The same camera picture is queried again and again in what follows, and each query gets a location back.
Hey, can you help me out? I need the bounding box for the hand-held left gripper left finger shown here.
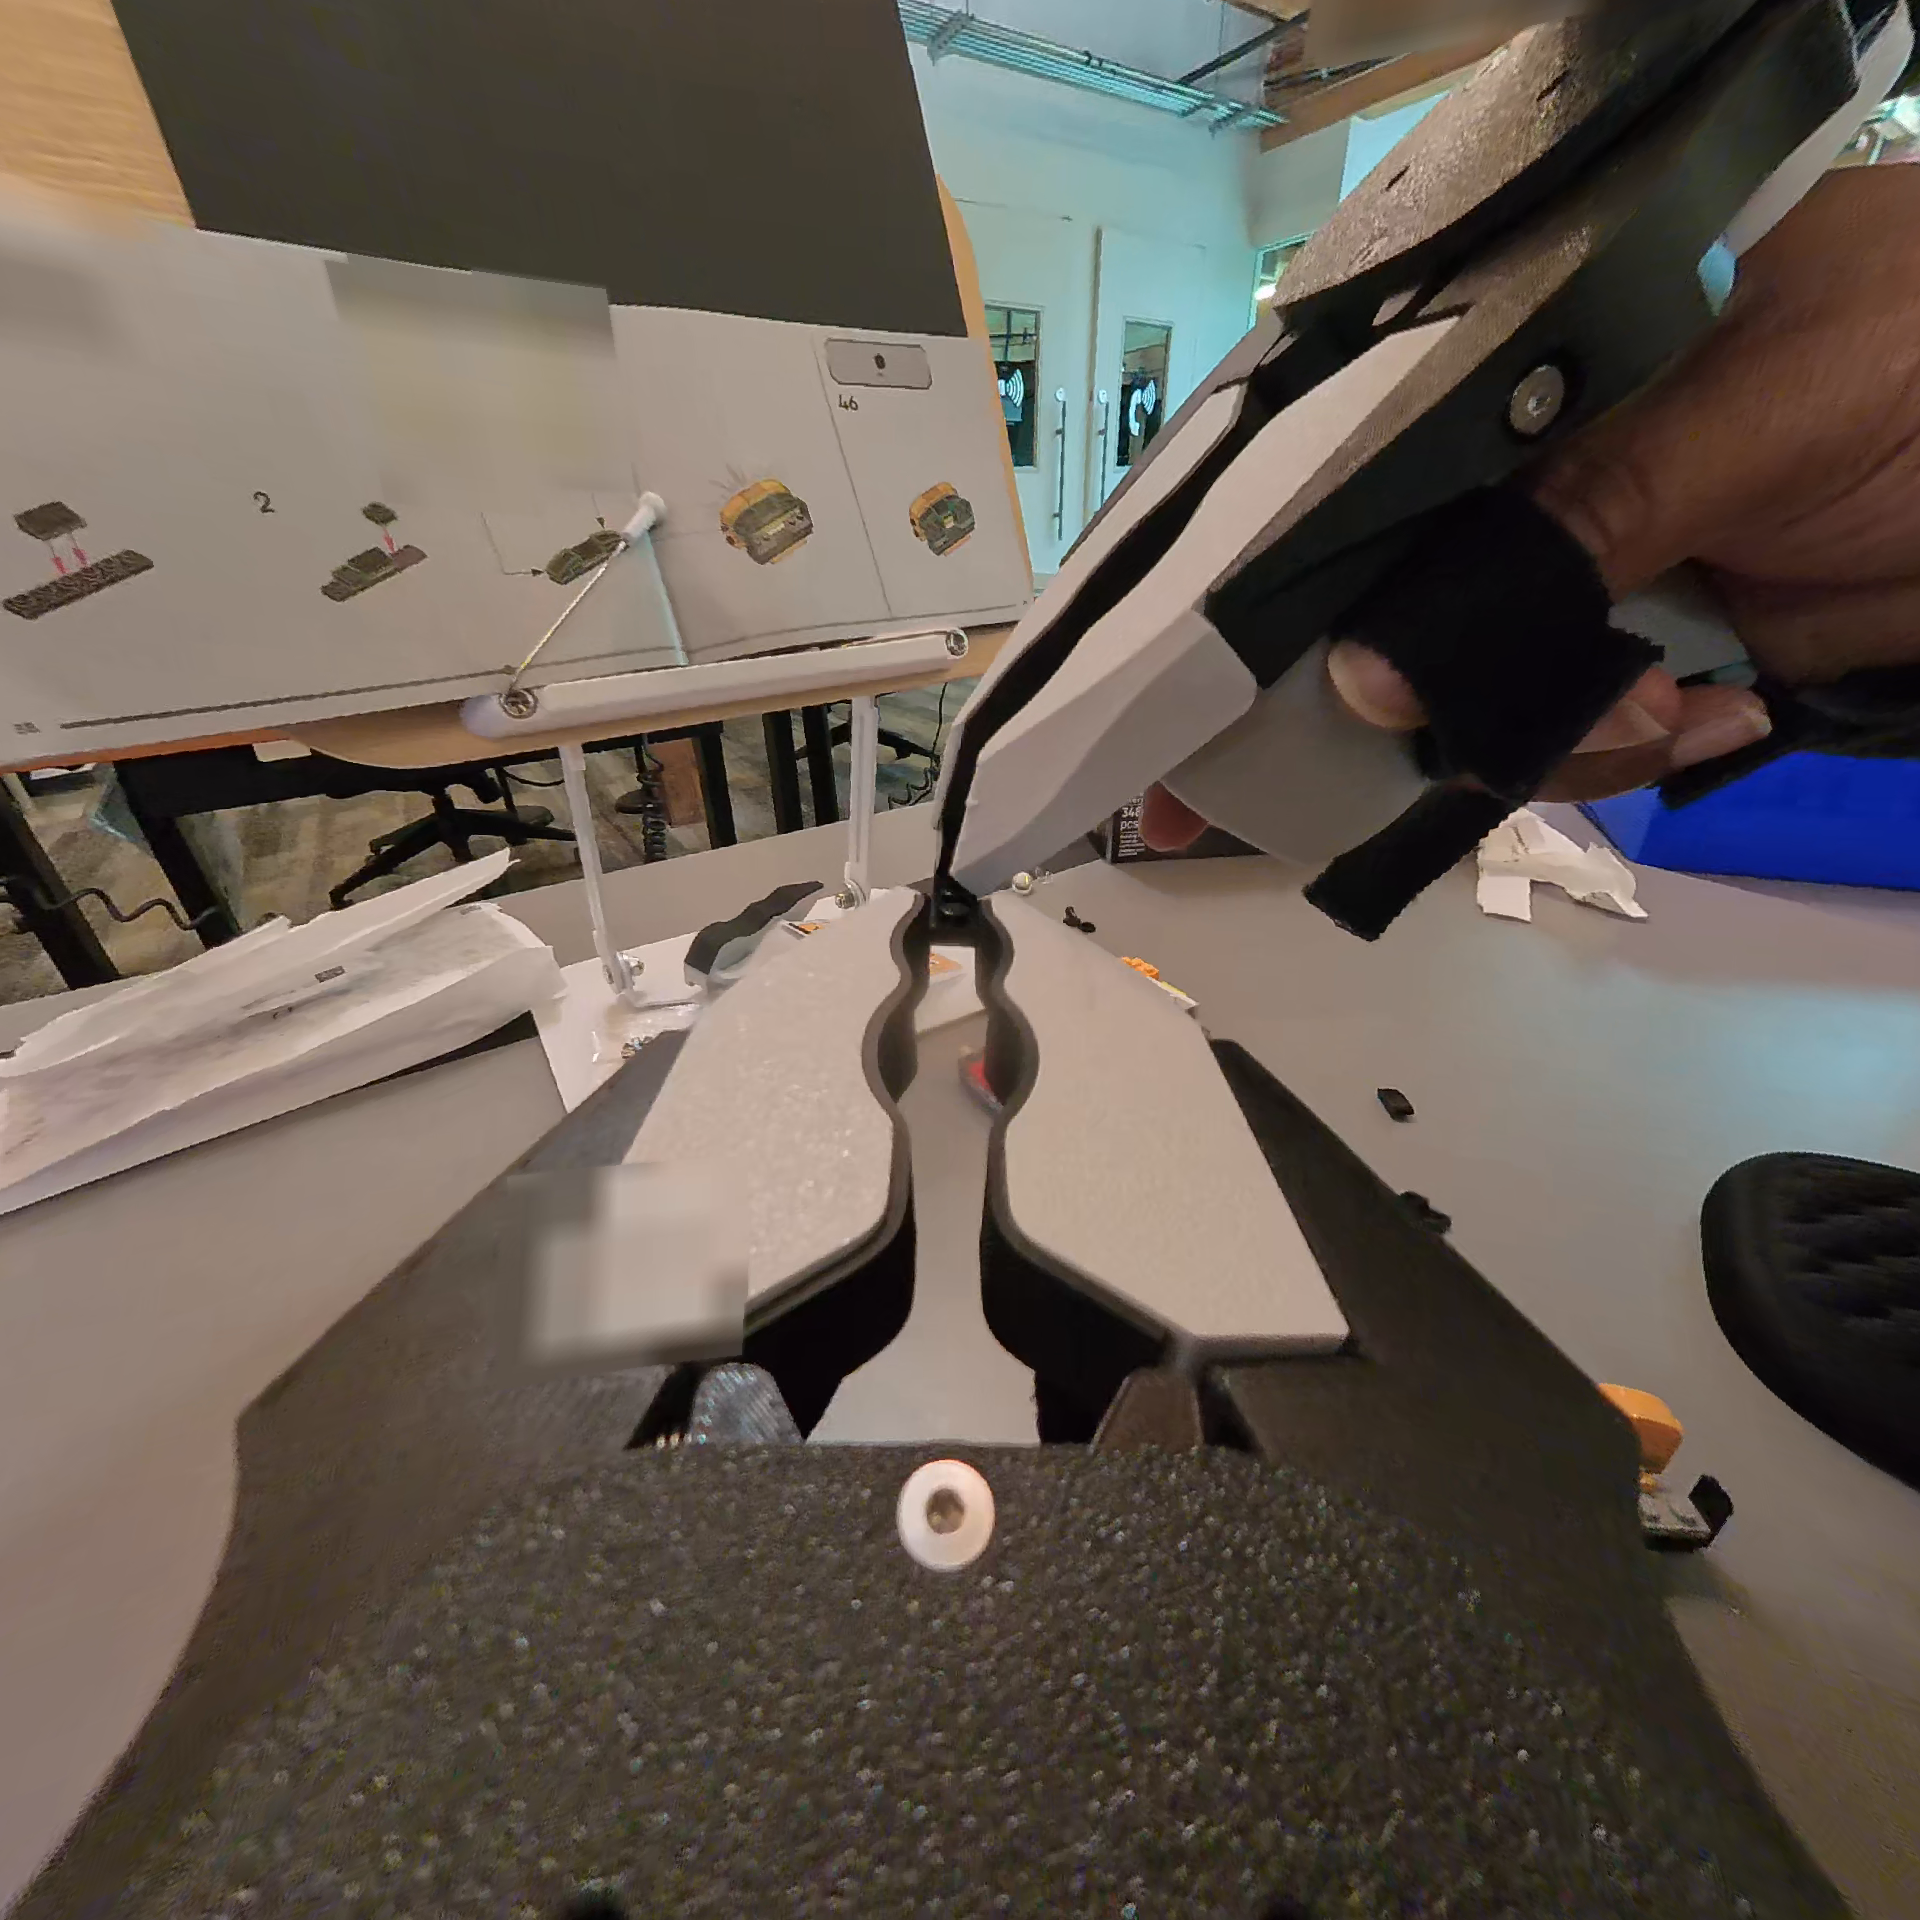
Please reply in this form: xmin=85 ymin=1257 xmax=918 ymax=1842
xmin=618 ymin=888 xmax=921 ymax=1329

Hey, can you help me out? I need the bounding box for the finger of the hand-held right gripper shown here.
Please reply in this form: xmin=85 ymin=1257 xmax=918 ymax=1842
xmin=937 ymin=315 xmax=1473 ymax=899
xmin=933 ymin=330 xmax=1273 ymax=848

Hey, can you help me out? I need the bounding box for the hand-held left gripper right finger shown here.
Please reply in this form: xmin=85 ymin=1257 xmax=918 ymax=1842
xmin=977 ymin=891 xmax=1356 ymax=1363

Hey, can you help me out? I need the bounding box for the orange grey black brick assembly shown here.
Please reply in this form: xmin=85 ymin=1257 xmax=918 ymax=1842
xmin=1593 ymin=1382 xmax=1737 ymax=1556

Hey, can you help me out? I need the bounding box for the grey desk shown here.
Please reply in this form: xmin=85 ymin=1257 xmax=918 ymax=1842
xmin=0 ymin=840 xmax=1920 ymax=1920

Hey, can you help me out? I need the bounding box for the person's right hand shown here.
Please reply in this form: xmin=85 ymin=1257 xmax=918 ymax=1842
xmin=1146 ymin=158 xmax=1920 ymax=858

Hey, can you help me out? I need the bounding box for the building instruction booklet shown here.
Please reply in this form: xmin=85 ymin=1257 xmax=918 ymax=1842
xmin=0 ymin=225 xmax=1038 ymax=737

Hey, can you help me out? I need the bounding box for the white tray with parts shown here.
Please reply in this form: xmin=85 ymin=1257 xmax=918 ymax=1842
xmin=0 ymin=0 xmax=1040 ymax=1121

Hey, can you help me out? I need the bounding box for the black office chair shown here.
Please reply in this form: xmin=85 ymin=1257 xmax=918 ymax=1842
xmin=327 ymin=766 xmax=580 ymax=913

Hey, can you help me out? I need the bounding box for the small crumpled white paper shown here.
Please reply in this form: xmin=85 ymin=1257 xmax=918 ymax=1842
xmin=1476 ymin=809 xmax=1648 ymax=927

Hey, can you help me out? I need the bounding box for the crumpled white paper bag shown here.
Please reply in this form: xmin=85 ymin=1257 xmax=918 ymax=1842
xmin=0 ymin=856 xmax=569 ymax=1222

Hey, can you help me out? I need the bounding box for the blue plastic storage bin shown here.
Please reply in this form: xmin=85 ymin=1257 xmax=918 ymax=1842
xmin=1582 ymin=751 xmax=1920 ymax=897

